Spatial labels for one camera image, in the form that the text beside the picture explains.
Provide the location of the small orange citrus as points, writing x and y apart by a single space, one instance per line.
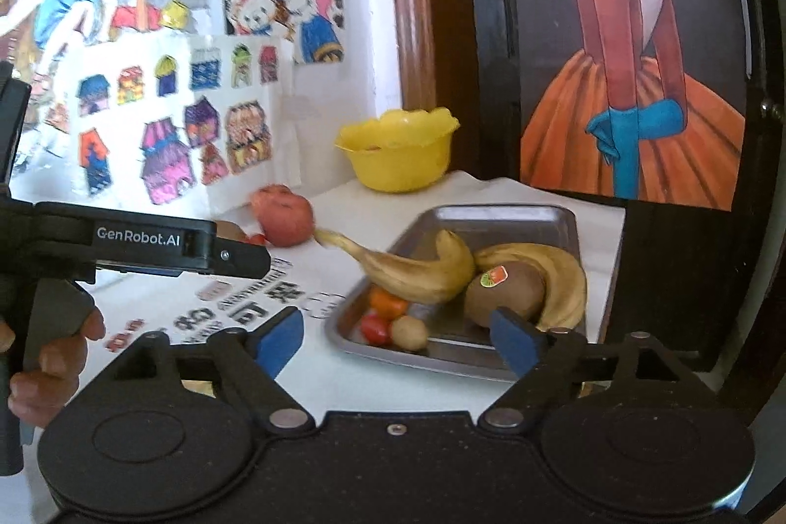
388 302

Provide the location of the colourful houses drawing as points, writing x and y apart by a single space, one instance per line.
153 100

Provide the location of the girl in orange dress poster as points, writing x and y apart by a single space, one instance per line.
614 70

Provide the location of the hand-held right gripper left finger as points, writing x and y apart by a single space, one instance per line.
279 340

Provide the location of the dark door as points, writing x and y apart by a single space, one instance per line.
485 70

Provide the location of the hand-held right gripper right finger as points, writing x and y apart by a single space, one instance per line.
516 343

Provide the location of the metal tray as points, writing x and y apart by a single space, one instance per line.
491 229

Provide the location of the wooden door frame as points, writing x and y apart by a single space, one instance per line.
411 8

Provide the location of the white printed tablecloth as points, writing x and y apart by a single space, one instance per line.
368 395

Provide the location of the kiwi with sticker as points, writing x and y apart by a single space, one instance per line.
503 294

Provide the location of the brown-spotted banana with long stem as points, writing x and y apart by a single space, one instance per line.
423 272

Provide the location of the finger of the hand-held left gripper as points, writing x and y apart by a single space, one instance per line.
245 257
147 270

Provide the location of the tan longan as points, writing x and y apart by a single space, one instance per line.
409 333

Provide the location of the red cherry tomato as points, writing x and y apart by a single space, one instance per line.
255 238
374 329

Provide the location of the curved yellow banana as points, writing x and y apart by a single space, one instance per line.
565 278

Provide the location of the yellow plastic bowl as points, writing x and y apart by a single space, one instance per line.
399 162

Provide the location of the person's left hand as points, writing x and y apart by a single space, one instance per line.
61 376

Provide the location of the plain brown kiwi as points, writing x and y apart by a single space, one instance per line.
232 231

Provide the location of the dark red apple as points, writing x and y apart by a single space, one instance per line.
293 222

